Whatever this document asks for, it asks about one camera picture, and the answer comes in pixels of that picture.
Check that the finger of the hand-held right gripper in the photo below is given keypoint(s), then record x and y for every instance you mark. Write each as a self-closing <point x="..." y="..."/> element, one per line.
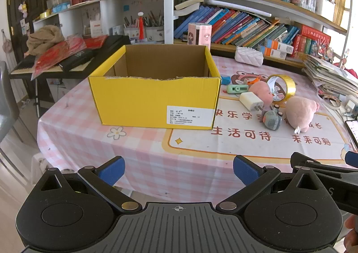
<point x="352" y="158"/>
<point x="306" y="161"/>

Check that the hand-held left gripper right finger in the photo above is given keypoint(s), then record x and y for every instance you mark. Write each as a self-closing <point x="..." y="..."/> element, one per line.
<point x="246" y="170"/>

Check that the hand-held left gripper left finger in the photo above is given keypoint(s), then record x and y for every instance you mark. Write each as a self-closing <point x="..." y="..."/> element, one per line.
<point x="113" y="170"/>

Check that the large pink plush pig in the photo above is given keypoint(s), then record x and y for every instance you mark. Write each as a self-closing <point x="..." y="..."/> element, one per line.
<point x="300" y="113"/>

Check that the grey toy robot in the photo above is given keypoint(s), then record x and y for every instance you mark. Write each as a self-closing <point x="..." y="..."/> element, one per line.
<point x="271" y="121"/>

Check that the white charger plug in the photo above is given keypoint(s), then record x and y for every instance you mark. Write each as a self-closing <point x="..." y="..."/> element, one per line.
<point x="248" y="100"/>

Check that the yellow tape roll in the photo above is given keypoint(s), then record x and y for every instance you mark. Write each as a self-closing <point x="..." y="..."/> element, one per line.
<point x="290" y="85"/>

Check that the yellow cardboard box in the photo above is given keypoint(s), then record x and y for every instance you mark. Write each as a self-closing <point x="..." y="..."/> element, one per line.
<point x="145" y="99"/>

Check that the small pink plush pig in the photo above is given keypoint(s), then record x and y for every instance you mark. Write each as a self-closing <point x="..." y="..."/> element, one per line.
<point x="261" y="92"/>

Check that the person's right hand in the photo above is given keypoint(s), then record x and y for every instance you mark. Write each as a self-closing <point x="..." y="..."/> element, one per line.
<point x="352" y="230"/>

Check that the black smartphone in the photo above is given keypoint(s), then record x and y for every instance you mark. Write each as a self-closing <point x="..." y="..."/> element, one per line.
<point x="353" y="131"/>

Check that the white power adapter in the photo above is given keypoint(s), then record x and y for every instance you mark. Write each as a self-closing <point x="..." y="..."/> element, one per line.
<point x="351" y="104"/>

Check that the patterned tape roll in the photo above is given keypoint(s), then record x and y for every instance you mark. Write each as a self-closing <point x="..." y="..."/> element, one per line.
<point x="331" y="100"/>

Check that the mint green small device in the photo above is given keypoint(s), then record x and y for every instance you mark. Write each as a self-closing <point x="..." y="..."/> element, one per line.
<point x="236" y="89"/>

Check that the stack of papers and notebooks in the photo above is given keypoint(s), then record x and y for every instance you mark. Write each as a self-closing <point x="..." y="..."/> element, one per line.
<point x="330" y="74"/>

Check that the blue clay lump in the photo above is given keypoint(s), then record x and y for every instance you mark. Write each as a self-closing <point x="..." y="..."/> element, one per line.
<point x="225" y="80"/>

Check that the cartoon figurines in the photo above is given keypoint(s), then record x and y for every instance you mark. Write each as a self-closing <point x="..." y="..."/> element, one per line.
<point x="326" y="54"/>

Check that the orange white carton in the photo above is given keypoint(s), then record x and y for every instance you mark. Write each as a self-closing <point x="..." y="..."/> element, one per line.
<point x="272" y="53"/>
<point x="285" y="47"/>
<point x="271" y="44"/>

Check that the white quilted pouch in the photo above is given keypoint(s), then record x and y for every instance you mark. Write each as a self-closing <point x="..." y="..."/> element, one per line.
<point x="249" y="56"/>

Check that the black electric keyboard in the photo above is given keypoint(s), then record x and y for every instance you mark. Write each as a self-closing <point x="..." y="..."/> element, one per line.
<point x="112" y="46"/>

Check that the thick red book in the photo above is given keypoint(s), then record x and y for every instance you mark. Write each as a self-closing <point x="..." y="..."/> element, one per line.
<point x="314" y="33"/>

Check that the large red plastic packet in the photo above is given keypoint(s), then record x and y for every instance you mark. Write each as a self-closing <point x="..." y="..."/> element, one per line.
<point x="58" y="54"/>

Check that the small red packet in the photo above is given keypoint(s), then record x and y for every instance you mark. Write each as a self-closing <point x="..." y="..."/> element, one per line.
<point x="96" y="42"/>

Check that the white pen holder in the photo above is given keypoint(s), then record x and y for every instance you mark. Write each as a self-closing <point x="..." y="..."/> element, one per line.
<point x="154" y="34"/>
<point x="131" y="32"/>

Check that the white box red label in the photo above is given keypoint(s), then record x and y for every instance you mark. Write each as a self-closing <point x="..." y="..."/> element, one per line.
<point x="96" y="28"/>

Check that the row of colourful books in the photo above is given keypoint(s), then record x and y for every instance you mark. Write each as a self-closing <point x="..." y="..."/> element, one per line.
<point x="237" y="26"/>

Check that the pink cylindrical container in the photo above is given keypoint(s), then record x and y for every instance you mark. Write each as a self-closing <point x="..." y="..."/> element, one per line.
<point x="200" y="33"/>

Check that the red tassel doll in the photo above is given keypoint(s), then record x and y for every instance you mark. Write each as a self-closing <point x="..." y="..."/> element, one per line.
<point x="140" y="25"/>

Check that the beige crumpled cloth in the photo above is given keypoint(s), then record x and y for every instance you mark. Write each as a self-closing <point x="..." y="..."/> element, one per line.
<point x="44" y="39"/>

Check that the white storage box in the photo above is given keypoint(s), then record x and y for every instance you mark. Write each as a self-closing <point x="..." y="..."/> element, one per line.
<point x="325" y="8"/>

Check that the row of yellow books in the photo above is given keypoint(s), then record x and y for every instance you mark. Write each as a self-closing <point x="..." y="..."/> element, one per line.
<point x="342" y="4"/>

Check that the white curved shelf unit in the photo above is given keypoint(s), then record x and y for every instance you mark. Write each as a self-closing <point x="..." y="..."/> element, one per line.
<point x="112" y="10"/>

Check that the white rolled paper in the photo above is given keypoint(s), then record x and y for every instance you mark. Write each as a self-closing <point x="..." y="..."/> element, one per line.
<point x="237" y="5"/>

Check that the lying cream paperback book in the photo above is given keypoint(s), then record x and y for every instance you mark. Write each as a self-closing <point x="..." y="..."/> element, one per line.
<point x="184" y="11"/>
<point x="190" y="2"/>

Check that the light blue box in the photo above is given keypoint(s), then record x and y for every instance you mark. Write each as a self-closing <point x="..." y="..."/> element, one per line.
<point x="60" y="7"/>

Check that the white wooden bookshelf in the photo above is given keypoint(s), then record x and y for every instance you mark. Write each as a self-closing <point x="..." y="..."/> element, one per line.
<point x="167" y="4"/>

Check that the small wall hanging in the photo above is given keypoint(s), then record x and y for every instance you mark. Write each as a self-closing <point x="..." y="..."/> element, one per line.
<point x="6" y="45"/>

